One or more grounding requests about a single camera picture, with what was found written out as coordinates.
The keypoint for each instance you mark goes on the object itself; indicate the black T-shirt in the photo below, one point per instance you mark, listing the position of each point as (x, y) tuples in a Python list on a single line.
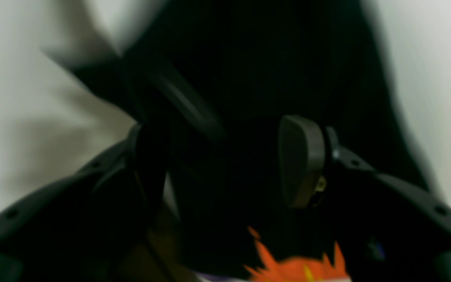
[(252, 61)]

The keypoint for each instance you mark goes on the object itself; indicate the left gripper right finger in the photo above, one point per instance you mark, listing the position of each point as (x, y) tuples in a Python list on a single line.
[(387, 229)]

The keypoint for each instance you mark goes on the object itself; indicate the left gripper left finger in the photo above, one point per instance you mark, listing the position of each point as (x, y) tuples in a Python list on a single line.
[(73, 229)]

